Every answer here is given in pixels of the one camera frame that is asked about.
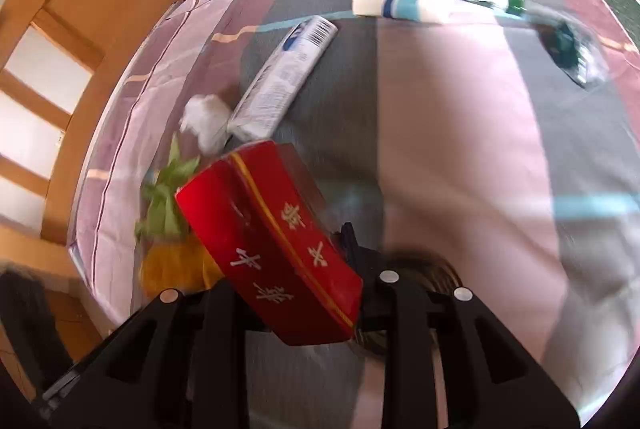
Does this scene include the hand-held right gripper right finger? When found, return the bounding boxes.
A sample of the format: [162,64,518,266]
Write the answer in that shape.
[340,223,583,429]

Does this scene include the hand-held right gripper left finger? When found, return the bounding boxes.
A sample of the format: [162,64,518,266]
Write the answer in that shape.
[37,281,251,429]

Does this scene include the red cardboard box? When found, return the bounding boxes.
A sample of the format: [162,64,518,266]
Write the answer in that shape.
[175,140,364,346]

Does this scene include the yellow snack packet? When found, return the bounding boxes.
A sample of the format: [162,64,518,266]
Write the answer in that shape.
[139,236,226,301]

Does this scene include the green paper wrapper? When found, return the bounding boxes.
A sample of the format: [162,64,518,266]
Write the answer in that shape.
[135,134,201,242]

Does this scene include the pink grey checked sheet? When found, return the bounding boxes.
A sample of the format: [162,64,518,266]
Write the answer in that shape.
[67,0,640,429]

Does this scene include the crumpled white tissue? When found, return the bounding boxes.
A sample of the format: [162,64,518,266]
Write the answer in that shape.
[179,95,236,156]

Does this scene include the white blue toothpaste box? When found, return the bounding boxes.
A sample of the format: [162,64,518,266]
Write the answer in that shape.
[227,15,339,144]

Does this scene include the dark crumpled wrapper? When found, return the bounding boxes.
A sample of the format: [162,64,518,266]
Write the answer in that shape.
[537,20,609,90]

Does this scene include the wooden bed headboard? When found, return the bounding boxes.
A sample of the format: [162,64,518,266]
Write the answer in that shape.
[0,0,236,362]

